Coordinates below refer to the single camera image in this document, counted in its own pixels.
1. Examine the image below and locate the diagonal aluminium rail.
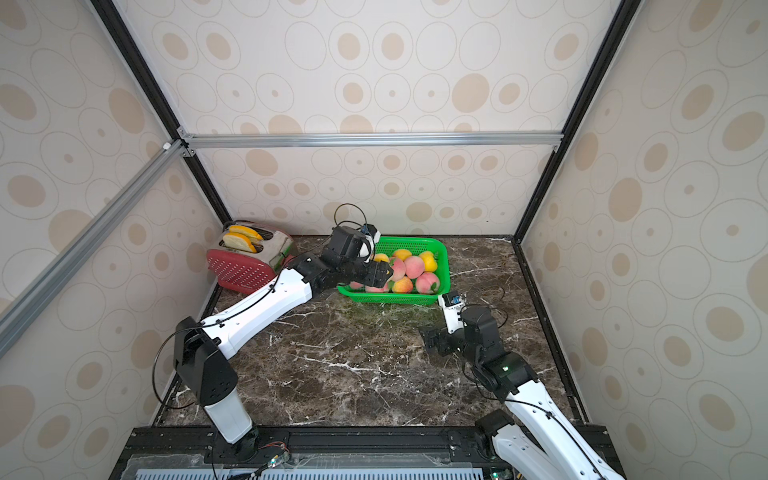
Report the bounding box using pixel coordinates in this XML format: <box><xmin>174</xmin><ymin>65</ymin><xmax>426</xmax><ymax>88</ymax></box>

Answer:
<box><xmin>1</xmin><ymin>139</ymin><xmax>184</xmax><ymax>355</ymax></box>

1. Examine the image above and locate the black right frame post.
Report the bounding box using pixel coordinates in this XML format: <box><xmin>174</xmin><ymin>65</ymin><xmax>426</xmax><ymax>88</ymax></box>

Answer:
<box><xmin>513</xmin><ymin>0</ymin><xmax>642</xmax><ymax>246</ymax></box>

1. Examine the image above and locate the yellow peach front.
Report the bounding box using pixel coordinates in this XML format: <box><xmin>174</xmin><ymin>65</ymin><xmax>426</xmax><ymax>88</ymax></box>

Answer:
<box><xmin>419</xmin><ymin>251</ymin><xmax>438</xmax><ymax>272</ymax></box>

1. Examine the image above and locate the black left frame post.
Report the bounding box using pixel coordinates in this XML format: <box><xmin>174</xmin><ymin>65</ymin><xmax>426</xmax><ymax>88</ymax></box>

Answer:
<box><xmin>89</xmin><ymin>0</ymin><xmax>232</xmax><ymax>223</ymax></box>

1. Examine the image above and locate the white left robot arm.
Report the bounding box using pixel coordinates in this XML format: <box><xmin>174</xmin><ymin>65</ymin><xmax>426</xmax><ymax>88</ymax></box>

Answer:
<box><xmin>173</xmin><ymin>223</ymin><xmax>394</xmax><ymax>445</ymax></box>

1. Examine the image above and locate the horizontal aluminium rail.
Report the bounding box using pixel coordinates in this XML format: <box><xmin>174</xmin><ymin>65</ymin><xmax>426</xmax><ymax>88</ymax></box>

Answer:
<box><xmin>179</xmin><ymin>128</ymin><xmax>563</xmax><ymax>151</ymax></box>

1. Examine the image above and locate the rear toast slice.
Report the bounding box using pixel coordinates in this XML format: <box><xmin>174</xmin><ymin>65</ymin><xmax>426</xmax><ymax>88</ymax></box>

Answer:
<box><xmin>228</xmin><ymin>225</ymin><xmax>263</xmax><ymax>241</ymax></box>

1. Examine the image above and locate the toast slice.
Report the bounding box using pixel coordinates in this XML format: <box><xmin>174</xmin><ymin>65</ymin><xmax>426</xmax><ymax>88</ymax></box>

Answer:
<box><xmin>222</xmin><ymin>233</ymin><xmax>258</xmax><ymax>253</ymax></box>
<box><xmin>228</xmin><ymin>225</ymin><xmax>263</xmax><ymax>241</ymax></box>

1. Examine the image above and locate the green plastic basket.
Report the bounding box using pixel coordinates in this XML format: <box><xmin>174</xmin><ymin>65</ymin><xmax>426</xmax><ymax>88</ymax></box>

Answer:
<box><xmin>338</xmin><ymin>236</ymin><xmax>451</xmax><ymax>305</ymax></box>

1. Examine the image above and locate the front toast slice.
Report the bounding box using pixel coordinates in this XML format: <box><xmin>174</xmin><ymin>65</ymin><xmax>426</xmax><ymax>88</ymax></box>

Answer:
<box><xmin>222</xmin><ymin>233</ymin><xmax>258</xmax><ymax>253</ymax></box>

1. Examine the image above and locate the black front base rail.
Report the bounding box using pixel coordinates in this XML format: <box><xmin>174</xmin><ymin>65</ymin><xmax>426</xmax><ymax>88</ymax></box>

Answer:
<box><xmin>109</xmin><ymin>426</ymin><xmax>518</xmax><ymax>479</ymax></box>

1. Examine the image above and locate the orange wrinkled peach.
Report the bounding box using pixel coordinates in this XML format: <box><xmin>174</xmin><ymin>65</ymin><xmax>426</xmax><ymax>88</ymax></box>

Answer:
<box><xmin>390</xmin><ymin>257</ymin><xmax>406</xmax><ymax>282</ymax></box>

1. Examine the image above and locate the black frame post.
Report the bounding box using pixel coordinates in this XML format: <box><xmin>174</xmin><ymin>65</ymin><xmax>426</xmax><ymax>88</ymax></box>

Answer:
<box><xmin>513</xmin><ymin>0</ymin><xmax>642</xmax><ymax>246</ymax></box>
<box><xmin>89</xmin><ymin>0</ymin><xmax>232</xmax><ymax>223</ymax></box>

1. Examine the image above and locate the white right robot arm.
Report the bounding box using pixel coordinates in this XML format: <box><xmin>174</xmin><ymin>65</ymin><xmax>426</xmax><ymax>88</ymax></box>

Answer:
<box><xmin>421</xmin><ymin>301</ymin><xmax>622</xmax><ymax>479</ymax></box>

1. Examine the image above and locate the yellow red peach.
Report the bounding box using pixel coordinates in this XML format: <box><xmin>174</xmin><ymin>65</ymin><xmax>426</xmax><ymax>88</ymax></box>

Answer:
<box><xmin>392</xmin><ymin>249</ymin><xmax>412</xmax><ymax>261</ymax></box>

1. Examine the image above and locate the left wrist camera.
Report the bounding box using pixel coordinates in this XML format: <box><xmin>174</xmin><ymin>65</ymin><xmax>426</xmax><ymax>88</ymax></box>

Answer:
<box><xmin>359</xmin><ymin>223</ymin><xmax>381</xmax><ymax>262</ymax></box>

